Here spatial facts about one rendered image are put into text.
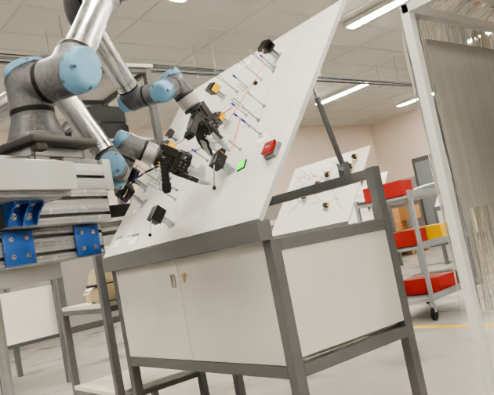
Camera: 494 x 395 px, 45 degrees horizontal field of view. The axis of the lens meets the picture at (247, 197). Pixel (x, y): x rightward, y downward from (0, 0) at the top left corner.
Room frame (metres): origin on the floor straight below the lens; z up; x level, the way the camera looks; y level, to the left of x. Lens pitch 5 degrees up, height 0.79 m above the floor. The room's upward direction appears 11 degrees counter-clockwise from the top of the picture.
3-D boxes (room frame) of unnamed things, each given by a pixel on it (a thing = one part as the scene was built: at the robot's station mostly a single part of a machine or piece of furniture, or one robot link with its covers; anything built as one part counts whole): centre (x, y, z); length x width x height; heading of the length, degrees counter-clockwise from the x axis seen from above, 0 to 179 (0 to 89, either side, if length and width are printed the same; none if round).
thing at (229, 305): (2.10, 0.15, 0.60); 0.55 x 0.03 x 0.39; 39
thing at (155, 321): (2.54, 0.49, 0.60); 0.55 x 0.02 x 0.39; 39
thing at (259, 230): (2.31, 0.33, 0.83); 1.18 x 0.05 x 0.06; 39
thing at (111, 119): (3.05, 0.73, 1.56); 0.30 x 0.23 x 0.19; 130
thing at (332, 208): (6.69, -0.80, 0.83); 1.18 x 0.72 x 1.65; 42
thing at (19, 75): (1.56, 0.52, 1.33); 0.13 x 0.12 x 0.14; 68
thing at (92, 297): (3.04, 0.72, 0.76); 0.30 x 0.21 x 0.20; 132
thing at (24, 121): (1.57, 0.53, 1.21); 0.15 x 0.15 x 0.10
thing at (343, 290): (2.51, 0.08, 0.60); 1.17 x 0.58 x 0.40; 39
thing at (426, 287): (4.92, -1.35, 0.54); 0.99 x 0.50 x 1.08; 137
